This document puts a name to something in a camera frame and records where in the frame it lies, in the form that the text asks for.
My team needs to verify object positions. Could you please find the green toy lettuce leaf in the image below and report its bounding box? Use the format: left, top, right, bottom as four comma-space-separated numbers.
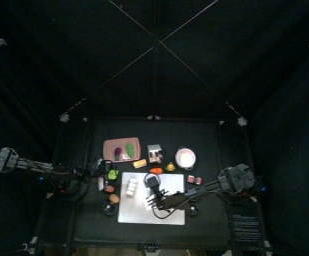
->
107, 169, 121, 181

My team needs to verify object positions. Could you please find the pink plastic tray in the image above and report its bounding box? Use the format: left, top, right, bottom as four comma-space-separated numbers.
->
102, 136, 142, 164

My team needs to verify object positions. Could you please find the green toy pea pod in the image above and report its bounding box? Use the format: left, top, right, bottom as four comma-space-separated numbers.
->
125, 143, 135, 158

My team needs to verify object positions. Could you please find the small black round toy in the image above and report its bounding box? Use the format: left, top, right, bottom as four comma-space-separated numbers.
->
186, 204, 199, 216
101, 203, 118, 216

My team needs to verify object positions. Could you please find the yellow toy sandwich slice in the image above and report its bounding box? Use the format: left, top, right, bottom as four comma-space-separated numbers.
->
133, 159, 149, 169

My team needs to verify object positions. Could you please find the white toy pot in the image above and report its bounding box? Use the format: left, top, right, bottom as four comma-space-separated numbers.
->
174, 147, 198, 171

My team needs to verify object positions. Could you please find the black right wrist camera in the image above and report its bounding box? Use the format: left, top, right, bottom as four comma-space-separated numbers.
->
146, 175, 161, 190

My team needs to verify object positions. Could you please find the black camera cable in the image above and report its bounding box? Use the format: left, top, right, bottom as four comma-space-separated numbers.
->
143, 171, 178, 220

